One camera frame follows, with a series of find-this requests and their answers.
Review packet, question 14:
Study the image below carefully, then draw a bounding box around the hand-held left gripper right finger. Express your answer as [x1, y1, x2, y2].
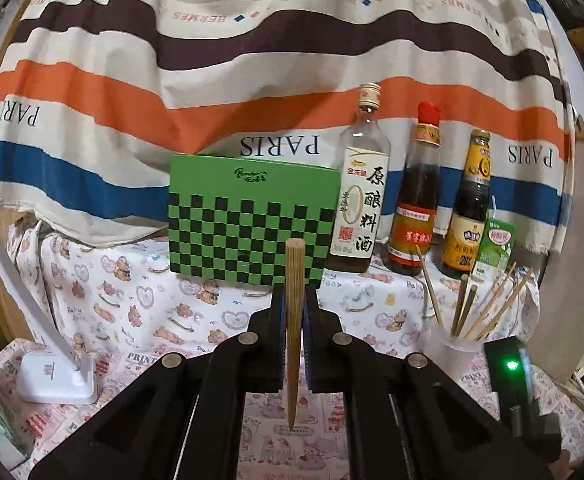
[302, 285, 555, 480]

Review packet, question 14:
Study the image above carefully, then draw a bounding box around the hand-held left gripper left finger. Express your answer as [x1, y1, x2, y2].
[29, 282, 287, 480]

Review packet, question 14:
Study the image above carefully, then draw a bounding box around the wooden chopstick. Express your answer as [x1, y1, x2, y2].
[284, 239, 306, 431]
[416, 245, 444, 326]
[477, 267, 535, 341]

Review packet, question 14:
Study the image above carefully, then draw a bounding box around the translucent plastic cup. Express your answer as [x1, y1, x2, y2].
[424, 322, 488, 386]

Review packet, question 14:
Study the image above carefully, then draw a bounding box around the bunch of wooden chopsticks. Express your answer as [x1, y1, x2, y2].
[449, 260, 535, 341]

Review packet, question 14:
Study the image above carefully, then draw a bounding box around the strawberry printed tablecloth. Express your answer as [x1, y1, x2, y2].
[0, 337, 584, 480]

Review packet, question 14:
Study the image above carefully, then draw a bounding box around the green milk carton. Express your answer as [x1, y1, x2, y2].
[472, 217, 517, 288]

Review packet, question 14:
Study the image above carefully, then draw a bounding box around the green checkered box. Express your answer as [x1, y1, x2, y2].
[168, 153, 341, 290]

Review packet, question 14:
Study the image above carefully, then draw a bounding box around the wooden cabinet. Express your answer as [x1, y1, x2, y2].
[539, 130, 584, 386]

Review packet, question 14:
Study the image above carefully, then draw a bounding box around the white label cooking wine bottle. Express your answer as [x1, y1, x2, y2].
[326, 82, 391, 273]

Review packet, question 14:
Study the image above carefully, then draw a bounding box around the teddy bear printed tablecloth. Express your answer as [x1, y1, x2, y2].
[9, 220, 540, 361]

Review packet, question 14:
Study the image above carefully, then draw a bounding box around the yellow label sauce bottle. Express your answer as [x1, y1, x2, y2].
[441, 129, 493, 279]

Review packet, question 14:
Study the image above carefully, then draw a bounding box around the red cap sauce bottle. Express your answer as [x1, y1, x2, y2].
[384, 101, 443, 276]

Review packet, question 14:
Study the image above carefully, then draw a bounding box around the white desk lamp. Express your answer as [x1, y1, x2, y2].
[0, 182, 98, 405]

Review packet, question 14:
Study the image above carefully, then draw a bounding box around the striped blanket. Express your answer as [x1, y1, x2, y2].
[0, 0, 580, 256]

